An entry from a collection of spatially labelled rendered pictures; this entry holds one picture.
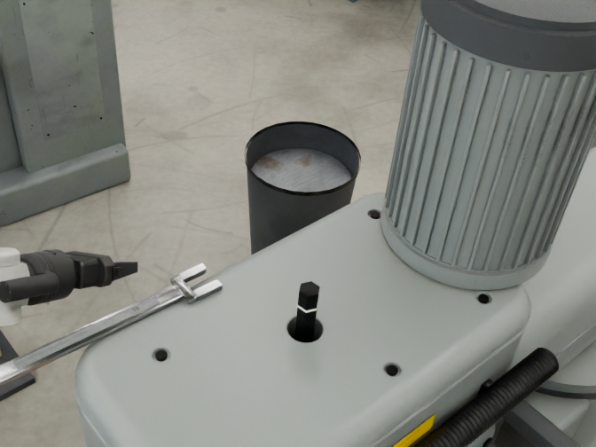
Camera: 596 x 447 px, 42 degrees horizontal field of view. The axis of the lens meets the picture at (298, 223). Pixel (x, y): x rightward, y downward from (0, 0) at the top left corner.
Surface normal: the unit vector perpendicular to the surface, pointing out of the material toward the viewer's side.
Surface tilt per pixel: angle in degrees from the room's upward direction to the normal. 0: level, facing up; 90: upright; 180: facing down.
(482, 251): 90
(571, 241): 0
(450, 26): 90
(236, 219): 0
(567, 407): 0
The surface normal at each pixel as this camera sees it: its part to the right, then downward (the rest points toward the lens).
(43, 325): 0.07, -0.74
